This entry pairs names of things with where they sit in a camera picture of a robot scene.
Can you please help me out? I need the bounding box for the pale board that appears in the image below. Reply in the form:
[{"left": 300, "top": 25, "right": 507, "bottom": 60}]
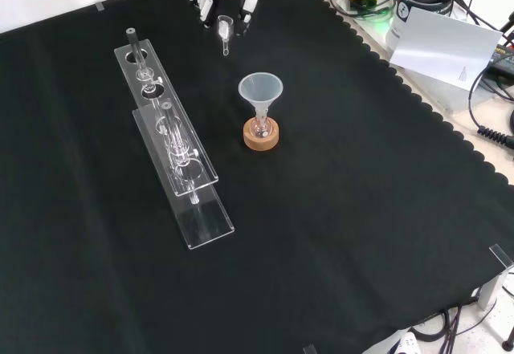
[{"left": 387, "top": 6, "right": 504, "bottom": 92}]

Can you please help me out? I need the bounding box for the clear plastic funnel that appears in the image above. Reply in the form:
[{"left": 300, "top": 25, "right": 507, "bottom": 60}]
[{"left": 238, "top": 72, "right": 284, "bottom": 121}]

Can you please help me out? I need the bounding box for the cork ring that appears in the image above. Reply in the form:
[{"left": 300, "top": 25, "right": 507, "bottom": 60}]
[{"left": 243, "top": 116, "right": 279, "bottom": 151}]

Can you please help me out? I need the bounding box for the black coiled cable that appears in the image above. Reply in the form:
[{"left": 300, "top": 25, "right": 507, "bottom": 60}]
[{"left": 476, "top": 125, "right": 514, "bottom": 149}]

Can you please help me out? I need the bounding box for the black power adapter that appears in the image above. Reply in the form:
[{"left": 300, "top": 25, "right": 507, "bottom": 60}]
[{"left": 490, "top": 43, "right": 514, "bottom": 75}]

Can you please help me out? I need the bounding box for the black cloth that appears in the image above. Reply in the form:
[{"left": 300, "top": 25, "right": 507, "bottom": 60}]
[{"left": 0, "top": 0, "right": 514, "bottom": 354}]

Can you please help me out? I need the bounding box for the small round-bottom glass flask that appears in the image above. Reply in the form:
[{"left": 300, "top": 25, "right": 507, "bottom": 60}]
[{"left": 251, "top": 112, "right": 275, "bottom": 139}]

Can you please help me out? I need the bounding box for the white power strip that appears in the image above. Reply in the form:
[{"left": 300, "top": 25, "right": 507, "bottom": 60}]
[{"left": 385, "top": 331, "right": 419, "bottom": 354}]

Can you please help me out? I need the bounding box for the silver metal bracket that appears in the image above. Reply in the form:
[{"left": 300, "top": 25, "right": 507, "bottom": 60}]
[{"left": 479, "top": 243, "right": 514, "bottom": 311}]

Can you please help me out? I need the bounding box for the clear glass weighing funnel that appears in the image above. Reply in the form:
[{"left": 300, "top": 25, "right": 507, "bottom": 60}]
[{"left": 216, "top": 14, "right": 235, "bottom": 57}]

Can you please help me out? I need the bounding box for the clear acrylic funnel stand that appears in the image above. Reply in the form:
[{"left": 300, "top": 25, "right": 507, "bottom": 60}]
[{"left": 114, "top": 27, "right": 236, "bottom": 250}]

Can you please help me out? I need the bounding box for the thin black cable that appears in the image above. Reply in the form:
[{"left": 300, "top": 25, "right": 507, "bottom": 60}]
[{"left": 467, "top": 67, "right": 503, "bottom": 130}]

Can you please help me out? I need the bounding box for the black cable bundle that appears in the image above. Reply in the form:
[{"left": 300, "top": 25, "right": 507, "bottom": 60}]
[{"left": 409, "top": 305, "right": 499, "bottom": 354}]

